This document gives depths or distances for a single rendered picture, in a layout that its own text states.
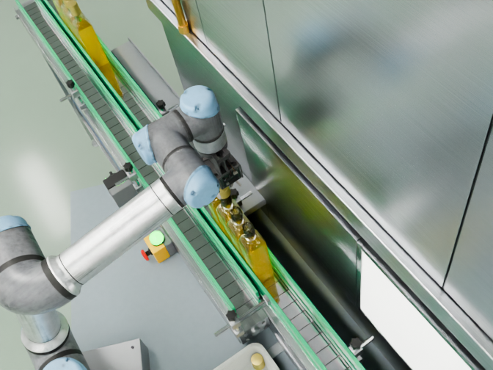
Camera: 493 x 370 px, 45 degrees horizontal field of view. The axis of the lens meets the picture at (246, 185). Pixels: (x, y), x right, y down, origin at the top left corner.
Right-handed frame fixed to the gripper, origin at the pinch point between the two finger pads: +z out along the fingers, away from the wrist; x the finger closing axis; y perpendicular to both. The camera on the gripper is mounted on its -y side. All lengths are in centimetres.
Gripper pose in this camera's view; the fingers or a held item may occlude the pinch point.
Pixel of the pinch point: (221, 186)
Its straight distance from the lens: 153.0
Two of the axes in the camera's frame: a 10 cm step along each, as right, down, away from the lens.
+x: 8.2, -5.3, 2.2
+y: 5.5, 6.4, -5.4
